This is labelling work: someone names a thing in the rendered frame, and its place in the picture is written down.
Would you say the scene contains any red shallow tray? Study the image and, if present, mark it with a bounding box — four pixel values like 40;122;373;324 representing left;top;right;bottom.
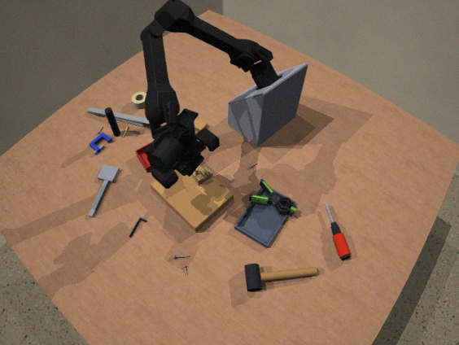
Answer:
135;142;153;172

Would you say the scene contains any light brown wooden board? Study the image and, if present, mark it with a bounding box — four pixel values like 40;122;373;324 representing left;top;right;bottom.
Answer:
150;165;234;233

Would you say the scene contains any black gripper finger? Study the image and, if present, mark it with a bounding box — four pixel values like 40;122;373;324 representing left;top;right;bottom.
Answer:
176;166;193;177
189;156;204;175

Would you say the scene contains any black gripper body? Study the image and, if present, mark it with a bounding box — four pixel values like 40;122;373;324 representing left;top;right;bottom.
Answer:
151;129;220;189

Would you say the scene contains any red-handled screwdriver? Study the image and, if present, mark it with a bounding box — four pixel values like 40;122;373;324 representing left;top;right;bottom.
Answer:
325;203;351;260

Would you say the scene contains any black cylinder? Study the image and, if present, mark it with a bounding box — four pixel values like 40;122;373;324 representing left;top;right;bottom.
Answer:
105;107;120;137

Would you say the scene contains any black rubber mallet with wooden handle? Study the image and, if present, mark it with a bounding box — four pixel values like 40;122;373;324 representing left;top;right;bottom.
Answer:
244;264;317;291

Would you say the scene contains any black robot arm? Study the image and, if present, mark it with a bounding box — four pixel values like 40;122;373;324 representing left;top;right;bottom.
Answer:
140;0;282;173

